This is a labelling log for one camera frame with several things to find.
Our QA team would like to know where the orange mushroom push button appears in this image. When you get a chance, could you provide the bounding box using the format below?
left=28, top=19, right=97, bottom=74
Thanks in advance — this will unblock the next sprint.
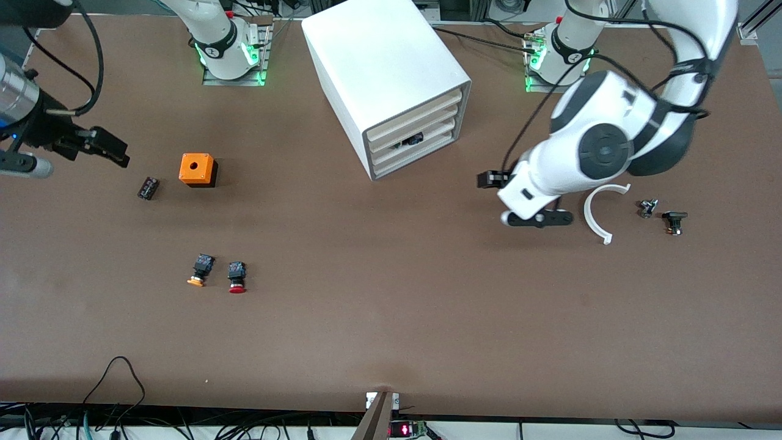
left=186, top=254, right=216, bottom=288

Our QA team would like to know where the white grey drawer cabinet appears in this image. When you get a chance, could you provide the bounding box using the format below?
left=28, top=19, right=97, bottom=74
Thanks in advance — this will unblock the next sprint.
left=301, top=0, right=473, bottom=182

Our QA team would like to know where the small red-lit electronic module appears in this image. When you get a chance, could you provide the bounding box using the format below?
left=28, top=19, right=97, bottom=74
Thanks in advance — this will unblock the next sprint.
left=389, top=420, right=429, bottom=439

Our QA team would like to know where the white half-ring pipe clamp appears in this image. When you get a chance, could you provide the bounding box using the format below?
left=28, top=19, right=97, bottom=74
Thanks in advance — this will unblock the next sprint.
left=583, top=183, right=632, bottom=246

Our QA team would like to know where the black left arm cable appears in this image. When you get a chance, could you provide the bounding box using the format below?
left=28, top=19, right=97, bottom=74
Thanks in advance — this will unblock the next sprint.
left=502, top=0, right=713, bottom=184

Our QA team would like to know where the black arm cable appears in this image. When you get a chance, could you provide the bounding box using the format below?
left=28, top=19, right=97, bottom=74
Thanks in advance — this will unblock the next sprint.
left=502, top=0, right=713, bottom=184
left=68, top=0, right=106, bottom=117

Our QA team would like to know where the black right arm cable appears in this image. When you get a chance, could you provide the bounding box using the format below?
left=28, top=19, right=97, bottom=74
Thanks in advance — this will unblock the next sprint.
left=68, top=0, right=106, bottom=117

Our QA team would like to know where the black flat-headed switch component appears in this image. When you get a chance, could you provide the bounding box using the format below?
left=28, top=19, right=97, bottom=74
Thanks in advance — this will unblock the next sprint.
left=662, top=211, right=689, bottom=237

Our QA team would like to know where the orange button enclosure box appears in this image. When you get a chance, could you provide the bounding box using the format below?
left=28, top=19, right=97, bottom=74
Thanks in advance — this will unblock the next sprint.
left=178, top=153, right=219, bottom=189

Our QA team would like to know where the black cable behind cabinet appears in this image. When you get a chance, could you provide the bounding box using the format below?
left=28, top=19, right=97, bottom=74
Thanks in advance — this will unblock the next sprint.
left=429, top=26, right=539, bottom=51

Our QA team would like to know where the black looped table-edge cable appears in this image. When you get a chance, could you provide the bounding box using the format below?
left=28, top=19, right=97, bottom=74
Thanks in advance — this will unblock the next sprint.
left=81, top=356, right=148, bottom=440

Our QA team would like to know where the grey camera mounting pole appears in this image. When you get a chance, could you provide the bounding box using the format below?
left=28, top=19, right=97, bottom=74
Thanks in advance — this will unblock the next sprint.
left=351, top=391, right=401, bottom=440

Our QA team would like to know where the aluminium frame profile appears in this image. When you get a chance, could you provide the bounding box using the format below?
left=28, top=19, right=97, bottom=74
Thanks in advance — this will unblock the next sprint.
left=736, top=0, right=782, bottom=41

